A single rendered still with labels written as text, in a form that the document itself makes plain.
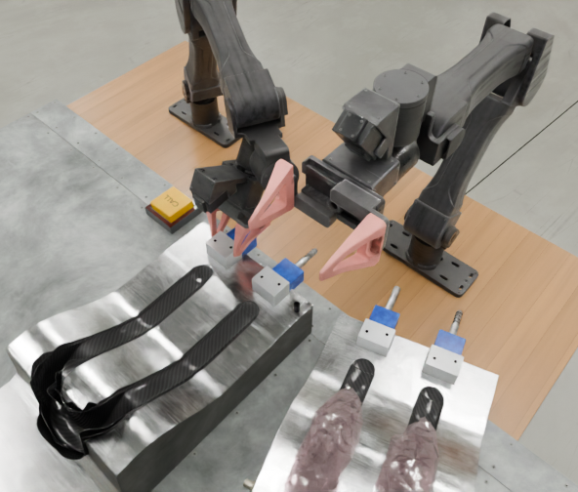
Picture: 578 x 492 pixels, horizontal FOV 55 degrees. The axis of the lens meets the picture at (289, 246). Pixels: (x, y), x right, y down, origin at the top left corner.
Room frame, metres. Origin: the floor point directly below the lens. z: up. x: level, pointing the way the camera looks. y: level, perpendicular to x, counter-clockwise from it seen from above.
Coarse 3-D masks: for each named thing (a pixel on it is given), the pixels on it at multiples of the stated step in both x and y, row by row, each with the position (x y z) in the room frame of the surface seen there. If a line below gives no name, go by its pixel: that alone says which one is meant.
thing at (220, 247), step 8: (232, 232) 0.62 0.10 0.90; (208, 240) 0.59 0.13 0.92; (216, 240) 0.59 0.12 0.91; (224, 240) 0.59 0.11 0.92; (232, 240) 0.59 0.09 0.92; (256, 240) 0.61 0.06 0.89; (208, 248) 0.58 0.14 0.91; (216, 248) 0.57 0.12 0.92; (224, 248) 0.57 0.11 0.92; (232, 248) 0.57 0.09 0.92; (248, 248) 0.60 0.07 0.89; (216, 256) 0.57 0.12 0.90; (224, 256) 0.56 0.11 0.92; (232, 256) 0.56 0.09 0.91; (240, 256) 0.58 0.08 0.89; (224, 264) 0.56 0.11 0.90; (232, 264) 0.56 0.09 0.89
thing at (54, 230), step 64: (64, 128) 1.02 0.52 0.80; (0, 192) 0.81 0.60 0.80; (64, 192) 0.81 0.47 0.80; (128, 192) 0.81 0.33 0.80; (0, 256) 0.65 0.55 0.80; (64, 256) 0.65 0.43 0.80; (128, 256) 0.65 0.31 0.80; (256, 256) 0.65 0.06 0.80; (0, 320) 0.51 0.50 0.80; (320, 320) 0.51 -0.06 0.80; (0, 384) 0.39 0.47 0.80; (256, 448) 0.28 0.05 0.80; (512, 448) 0.28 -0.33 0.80
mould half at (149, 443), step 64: (192, 256) 0.58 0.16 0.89; (64, 320) 0.43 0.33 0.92; (192, 320) 0.46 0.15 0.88; (256, 320) 0.45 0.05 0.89; (64, 384) 0.33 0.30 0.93; (128, 384) 0.33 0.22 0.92; (192, 384) 0.35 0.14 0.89; (256, 384) 0.38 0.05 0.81; (0, 448) 0.26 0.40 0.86; (128, 448) 0.24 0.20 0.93; (192, 448) 0.28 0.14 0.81
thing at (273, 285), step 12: (312, 252) 0.58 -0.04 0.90; (288, 264) 0.55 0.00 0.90; (300, 264) 0.56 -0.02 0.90; (264, 276) 0.52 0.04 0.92; (276, 276) 0.52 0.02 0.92; (288, 276) 0.53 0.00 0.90; (300, 276) 0.53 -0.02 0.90; (252, 288) 0.51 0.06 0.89; (264, 288) 0.49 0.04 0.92; (276, 288) 0.49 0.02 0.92; (288, 288) 0.50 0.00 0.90; (276, 300) 0.48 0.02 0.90
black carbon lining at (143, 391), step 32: (192, 288) 0.52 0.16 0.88; (128, 320) 0.45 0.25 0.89; (160, 320) 0.46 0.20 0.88; (224, 320) 0.45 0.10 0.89; (64, 352) 0.38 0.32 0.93; (96, 352) 0.38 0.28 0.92; (192, 352) 0.40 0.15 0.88; (32, 384) 0.32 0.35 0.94; (160, 384) 0.34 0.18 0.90; (64, 416) 0.31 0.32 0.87; (96, 416) 0.29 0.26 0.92; (64, 448) 0.26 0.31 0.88
